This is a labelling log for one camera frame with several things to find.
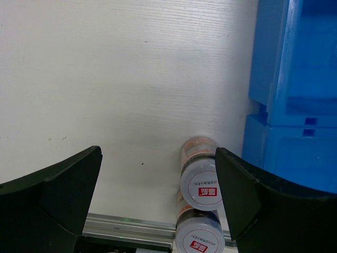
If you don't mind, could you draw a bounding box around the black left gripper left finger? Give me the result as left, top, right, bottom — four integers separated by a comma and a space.
1, 146, 103, 252

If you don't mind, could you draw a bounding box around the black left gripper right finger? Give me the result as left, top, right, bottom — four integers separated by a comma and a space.
215, 148, 336, 252

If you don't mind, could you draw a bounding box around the red label spice jar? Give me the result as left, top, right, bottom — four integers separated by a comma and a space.
180, 137, 222, 211
175, 192, 225, 253

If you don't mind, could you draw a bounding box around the blue bin near compartment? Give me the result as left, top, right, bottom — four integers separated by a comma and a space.
242, 115, 336, 193

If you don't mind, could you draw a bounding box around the blue bin compartment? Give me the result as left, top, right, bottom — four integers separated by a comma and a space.
249, 0, 336, 128
242, 115, 336, 193

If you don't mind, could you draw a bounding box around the blue bin middle compartment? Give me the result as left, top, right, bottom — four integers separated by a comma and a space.
249, 0, 336, 128

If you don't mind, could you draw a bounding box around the aluminium table frame rail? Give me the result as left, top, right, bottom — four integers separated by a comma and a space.
81, 212, 237, 250

